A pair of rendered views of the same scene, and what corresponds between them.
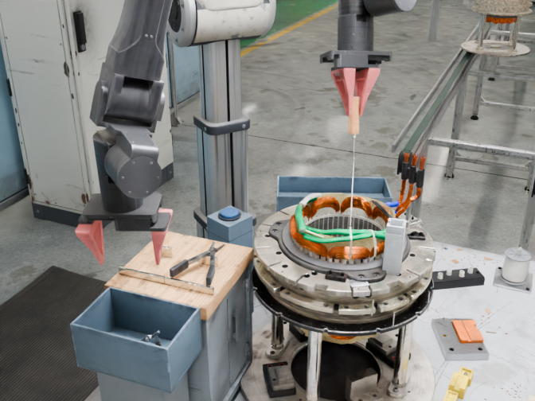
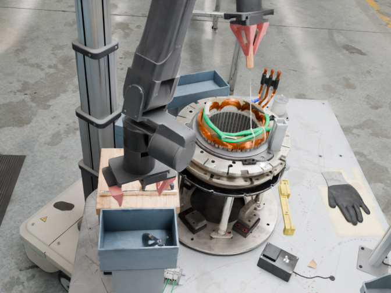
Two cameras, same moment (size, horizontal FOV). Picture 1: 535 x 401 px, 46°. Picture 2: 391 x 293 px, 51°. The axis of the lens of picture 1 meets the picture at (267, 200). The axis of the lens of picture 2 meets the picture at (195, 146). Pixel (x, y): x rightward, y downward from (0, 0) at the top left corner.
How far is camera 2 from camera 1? 0.51 m
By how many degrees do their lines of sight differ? 30
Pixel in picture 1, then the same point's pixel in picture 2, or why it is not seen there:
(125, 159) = (178, 147)
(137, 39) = (170, 51)
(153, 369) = (164, 259)
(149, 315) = (134, 219)
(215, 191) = (99, 98)
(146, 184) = (187, 158)
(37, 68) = not seen: outside the picture
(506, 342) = (292, 156)
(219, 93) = (98, 26)
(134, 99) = (163, 95)
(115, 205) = (144, 170)
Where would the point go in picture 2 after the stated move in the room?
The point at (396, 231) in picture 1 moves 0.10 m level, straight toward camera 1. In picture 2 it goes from (283, 127) to (299, 154)
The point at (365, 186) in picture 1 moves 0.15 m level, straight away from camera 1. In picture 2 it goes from (202, 77) to (190, 54)
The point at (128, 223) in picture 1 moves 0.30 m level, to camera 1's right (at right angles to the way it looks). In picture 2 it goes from (152, 179) to (284, 141)
